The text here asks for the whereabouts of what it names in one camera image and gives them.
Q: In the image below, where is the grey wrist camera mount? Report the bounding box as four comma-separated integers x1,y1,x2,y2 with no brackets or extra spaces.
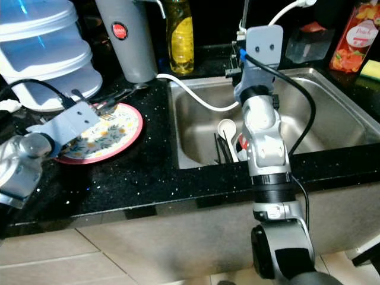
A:
43,102,100,160
233,25,284,105

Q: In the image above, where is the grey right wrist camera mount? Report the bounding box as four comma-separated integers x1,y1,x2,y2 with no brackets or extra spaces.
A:
233,25,284,105

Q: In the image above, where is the grey thermos jug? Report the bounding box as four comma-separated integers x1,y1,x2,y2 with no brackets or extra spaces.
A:
95,0,159,84

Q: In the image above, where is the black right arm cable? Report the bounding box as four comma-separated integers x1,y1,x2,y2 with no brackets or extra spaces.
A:
237,47,317,229

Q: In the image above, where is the metal spoon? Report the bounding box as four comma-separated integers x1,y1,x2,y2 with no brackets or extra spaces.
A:
95,82,152,110

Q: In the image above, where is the floral plate with pink rim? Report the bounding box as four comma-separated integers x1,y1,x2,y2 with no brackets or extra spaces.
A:
55,103,144,165

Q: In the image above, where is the red and white cup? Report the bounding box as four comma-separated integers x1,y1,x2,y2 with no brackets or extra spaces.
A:
236,132,249,162

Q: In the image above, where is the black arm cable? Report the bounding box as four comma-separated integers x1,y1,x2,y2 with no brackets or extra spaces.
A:
237,47,317,229
0,78,66,110

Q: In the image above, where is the red peach juice carton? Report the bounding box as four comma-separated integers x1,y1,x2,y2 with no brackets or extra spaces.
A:
330,0,380,74

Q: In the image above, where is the white cloth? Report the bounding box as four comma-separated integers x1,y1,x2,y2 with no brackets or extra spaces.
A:
0,99,26,115

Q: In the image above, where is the stainless steel sink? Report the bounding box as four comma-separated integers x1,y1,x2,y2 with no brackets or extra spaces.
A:
166,67,380,170

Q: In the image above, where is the white stacked plastic container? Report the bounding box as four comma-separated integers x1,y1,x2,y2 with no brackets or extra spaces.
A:
0,0,103,113

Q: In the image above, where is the metal faucet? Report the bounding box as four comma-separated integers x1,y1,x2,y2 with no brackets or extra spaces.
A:
232,0,251,48

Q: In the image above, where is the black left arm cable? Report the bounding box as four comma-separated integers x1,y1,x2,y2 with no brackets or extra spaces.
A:
0,78,66,110

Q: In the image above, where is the yellow dish soap bottle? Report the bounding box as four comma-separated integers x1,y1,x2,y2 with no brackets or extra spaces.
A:
165,0,195,75

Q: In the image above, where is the yellow sponge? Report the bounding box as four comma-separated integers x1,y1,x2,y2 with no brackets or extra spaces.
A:
359,59,380,81

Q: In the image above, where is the white hose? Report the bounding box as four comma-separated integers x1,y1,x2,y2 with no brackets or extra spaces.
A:
156,0,316,113

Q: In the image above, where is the white spoon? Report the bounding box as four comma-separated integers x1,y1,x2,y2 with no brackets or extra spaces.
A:
217,118,239,163

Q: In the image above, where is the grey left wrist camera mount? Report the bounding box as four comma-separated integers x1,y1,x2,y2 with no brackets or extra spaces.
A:
43,102,100,160

